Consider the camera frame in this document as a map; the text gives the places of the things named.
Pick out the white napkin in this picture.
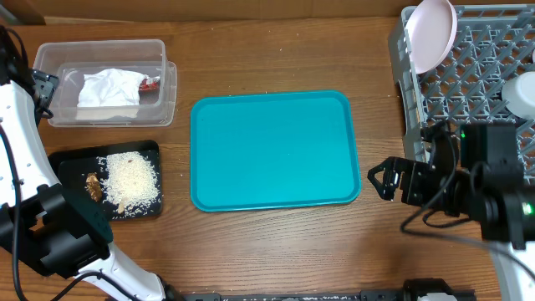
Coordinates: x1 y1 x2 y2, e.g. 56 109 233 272
78 69 149 108

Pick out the grey ceramic bowl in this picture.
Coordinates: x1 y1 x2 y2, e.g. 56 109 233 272
502 71 535 120

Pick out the red sauce packet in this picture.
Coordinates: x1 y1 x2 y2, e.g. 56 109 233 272
139 76 161 92

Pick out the large white dinner plate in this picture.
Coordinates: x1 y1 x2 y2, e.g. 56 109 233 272
405 0 457 74

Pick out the brown food scrap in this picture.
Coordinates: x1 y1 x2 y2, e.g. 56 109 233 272
85 173 103 202

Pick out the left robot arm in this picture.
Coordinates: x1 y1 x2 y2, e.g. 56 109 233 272
1 27 183 300

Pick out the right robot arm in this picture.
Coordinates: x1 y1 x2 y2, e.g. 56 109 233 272
367 121 534 300

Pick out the grey dishwasher rack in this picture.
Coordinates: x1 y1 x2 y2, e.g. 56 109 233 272
388 4 534 184

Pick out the clear plastic storage bin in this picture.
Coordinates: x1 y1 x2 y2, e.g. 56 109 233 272
33 39 177 127

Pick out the teal serving tray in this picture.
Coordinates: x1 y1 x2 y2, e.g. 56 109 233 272
191 90 362 212

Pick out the black plastic tray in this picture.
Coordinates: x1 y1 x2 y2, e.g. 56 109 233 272
48 140 163 221

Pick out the pile of white rice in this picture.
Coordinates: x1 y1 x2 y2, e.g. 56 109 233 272
99 151 161 219

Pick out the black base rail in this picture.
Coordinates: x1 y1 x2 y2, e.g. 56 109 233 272
182 278 477 301

